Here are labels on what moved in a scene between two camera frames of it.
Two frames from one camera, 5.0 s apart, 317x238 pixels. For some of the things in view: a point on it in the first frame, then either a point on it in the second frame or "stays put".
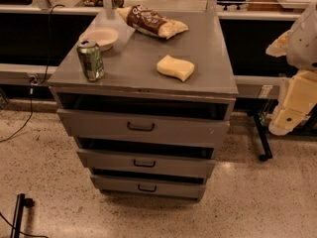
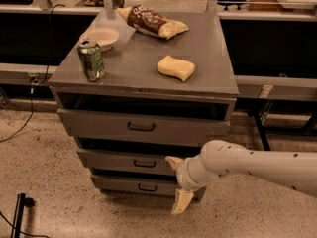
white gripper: [304, 45] -> [182, 177]
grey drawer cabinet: [148, 115] stays put
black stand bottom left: [19, 210] stays put
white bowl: [103, 37] stays put
